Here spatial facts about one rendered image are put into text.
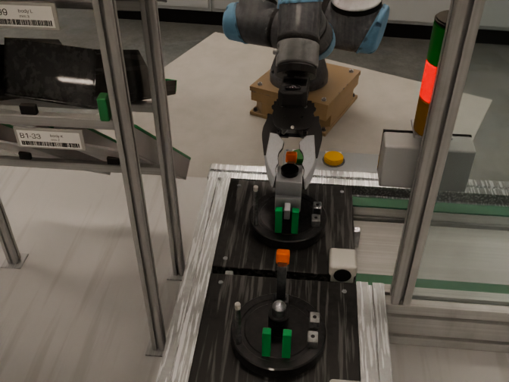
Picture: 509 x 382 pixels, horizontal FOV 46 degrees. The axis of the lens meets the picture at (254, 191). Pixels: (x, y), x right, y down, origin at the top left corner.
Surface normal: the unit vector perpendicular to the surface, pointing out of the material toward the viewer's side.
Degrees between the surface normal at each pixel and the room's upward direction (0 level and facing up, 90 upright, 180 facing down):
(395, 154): 90
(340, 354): 0
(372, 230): 0
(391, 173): 90
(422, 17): 90
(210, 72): 0
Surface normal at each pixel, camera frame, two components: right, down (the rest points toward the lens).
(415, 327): -0.10, 0.63
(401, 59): 0.00, -0.78
